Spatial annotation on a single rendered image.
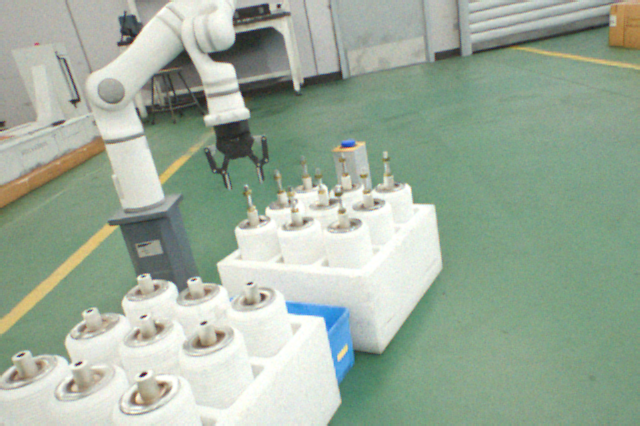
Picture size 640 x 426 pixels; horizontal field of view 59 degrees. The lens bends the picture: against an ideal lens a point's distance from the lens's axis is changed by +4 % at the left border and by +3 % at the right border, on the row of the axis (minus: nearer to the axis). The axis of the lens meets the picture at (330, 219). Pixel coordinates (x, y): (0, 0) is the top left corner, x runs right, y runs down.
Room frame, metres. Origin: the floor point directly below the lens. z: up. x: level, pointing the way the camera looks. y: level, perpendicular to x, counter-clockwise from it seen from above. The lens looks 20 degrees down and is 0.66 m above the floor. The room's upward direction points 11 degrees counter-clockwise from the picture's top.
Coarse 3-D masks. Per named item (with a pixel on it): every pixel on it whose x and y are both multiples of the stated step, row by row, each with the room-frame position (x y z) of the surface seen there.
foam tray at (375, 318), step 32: (416, 224) 1.18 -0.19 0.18; (384, 256) 1.04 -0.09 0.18; (416, 256) 1.16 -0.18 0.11; (288, 288) 1.07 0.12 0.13; (320, 288) 1.02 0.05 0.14; (352, 288) 0.98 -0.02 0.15; (384, 288) 1.01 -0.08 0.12; (416, 288) 1.14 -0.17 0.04; (352, 320) 0.99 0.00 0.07; (384, 320) 0.99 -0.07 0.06
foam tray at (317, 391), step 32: (320, 320) 0.83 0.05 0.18; (288, 352) 0.75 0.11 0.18; (320, 352) 0.81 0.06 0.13; (256, 384) 0.69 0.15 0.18; (288, 384) 0.72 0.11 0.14; (320, 384) 0.79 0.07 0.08; (0, 416) 0.74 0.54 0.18; (224, 416) 0.63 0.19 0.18; (256, 416) 0.65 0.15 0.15; (288, 416) 0.71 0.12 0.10; (320, 416) 0.78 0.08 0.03
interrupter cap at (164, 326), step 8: (160, 320) 0.80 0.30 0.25; (168, 320) 0.79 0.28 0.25; (136, 328) 0.79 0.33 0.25; (160, 328) 0.78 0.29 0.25; (168, 328) 0.77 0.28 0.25; (128, 336) 0.77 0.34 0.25; (136, 336) 0.77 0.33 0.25; (152, 336) 0.76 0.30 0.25; (160, 336) 0.75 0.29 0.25; (128, 344) 0.74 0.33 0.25; (136, 344) 0.74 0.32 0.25; (144, 344) 0.73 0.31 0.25; (152, 344) 0.74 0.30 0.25
